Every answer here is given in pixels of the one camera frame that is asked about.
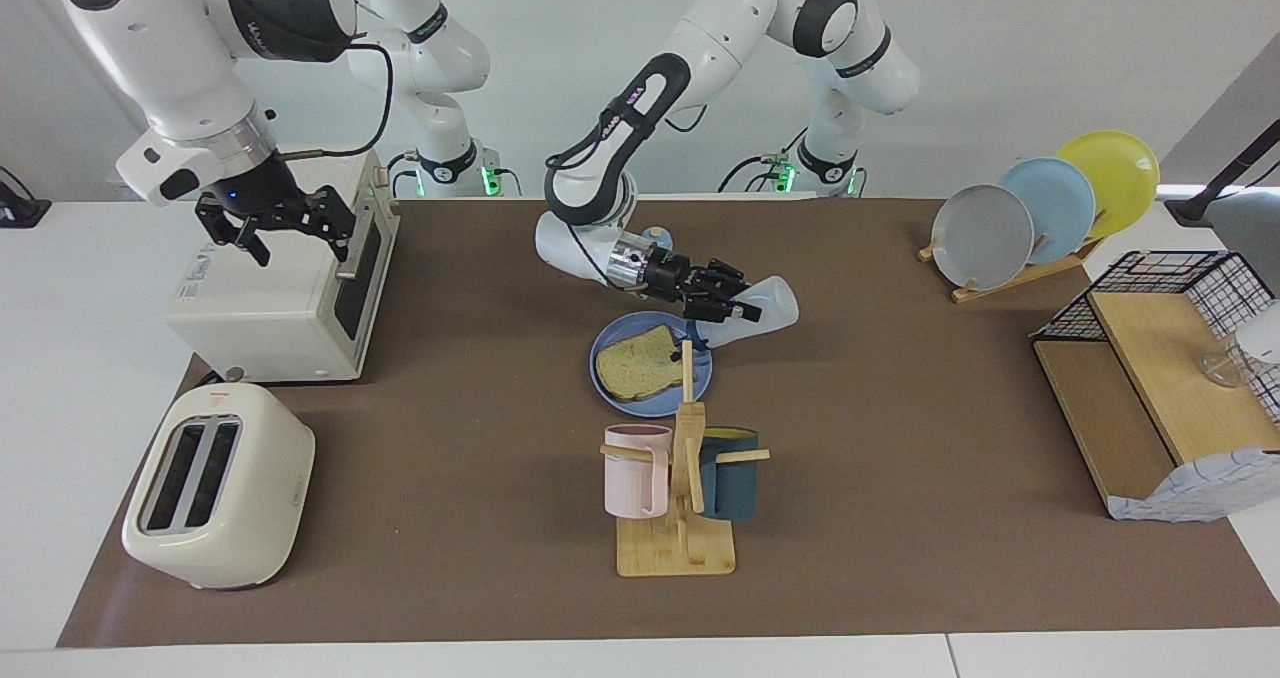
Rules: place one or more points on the pink mug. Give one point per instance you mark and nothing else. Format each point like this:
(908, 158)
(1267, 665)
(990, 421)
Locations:
(630, 478)

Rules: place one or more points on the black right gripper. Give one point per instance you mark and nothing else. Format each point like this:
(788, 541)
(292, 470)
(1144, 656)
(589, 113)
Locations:
(255, 190)

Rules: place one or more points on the white toaster oven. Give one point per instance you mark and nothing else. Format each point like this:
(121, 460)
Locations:
(270, 308)

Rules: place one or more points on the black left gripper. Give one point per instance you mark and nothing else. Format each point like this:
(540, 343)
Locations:
(670, 273)

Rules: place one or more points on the dark teal mug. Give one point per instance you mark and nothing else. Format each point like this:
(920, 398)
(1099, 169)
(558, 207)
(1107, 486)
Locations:
(730, 488)

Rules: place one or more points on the white checked cloth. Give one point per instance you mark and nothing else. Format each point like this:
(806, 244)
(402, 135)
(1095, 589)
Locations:
(1200, 493)

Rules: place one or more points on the light blue plate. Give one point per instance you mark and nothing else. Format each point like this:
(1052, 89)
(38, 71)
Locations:
(1060, 203)

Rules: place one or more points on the wooden shelf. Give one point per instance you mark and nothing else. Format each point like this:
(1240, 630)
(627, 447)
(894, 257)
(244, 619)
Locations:
(1150, 358)

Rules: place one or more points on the small black clamp device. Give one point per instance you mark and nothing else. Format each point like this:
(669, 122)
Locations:
(22, 208)

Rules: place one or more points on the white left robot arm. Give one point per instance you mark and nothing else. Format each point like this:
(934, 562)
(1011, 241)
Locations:
(730, 18)

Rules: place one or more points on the grey rounded object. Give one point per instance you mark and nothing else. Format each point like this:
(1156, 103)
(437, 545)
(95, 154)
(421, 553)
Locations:
(1250, 223)

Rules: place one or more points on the wooden mug tree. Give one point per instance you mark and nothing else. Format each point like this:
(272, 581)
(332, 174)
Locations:
(675, 548)

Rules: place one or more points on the cream two-slot toaster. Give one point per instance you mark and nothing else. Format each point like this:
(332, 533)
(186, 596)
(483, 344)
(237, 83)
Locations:
(230, 498)

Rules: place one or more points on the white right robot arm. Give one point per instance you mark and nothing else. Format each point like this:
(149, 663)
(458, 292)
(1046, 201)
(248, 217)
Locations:
(160, 48)

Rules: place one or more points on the wooden plate rack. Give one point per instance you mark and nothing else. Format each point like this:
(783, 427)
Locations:
(1010, 283)

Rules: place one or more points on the blue round plate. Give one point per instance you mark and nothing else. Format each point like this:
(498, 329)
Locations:
(700, 376)

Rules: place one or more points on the toasted bread slice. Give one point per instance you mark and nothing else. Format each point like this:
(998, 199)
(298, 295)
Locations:
(635, 366)

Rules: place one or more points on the white blurred object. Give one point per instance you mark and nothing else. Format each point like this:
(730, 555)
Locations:
(1262, 333)

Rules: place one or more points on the yellow plate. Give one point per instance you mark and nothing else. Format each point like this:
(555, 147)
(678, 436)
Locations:
(1120, 173)

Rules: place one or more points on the translucent squeeze bottle blue cap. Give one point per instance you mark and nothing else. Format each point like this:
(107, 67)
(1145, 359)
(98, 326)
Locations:
(775, 308)

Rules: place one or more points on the grey plate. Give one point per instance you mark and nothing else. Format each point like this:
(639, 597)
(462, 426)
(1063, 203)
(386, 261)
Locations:
(980, 238)

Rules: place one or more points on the clear glass cup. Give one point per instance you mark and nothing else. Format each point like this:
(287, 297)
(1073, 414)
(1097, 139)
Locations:
(1225, 370)

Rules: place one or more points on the brown table mat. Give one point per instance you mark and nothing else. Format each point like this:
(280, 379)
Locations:
(450, 458)

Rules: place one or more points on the small blue dome lid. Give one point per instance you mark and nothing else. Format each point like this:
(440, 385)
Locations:
(660, 238)

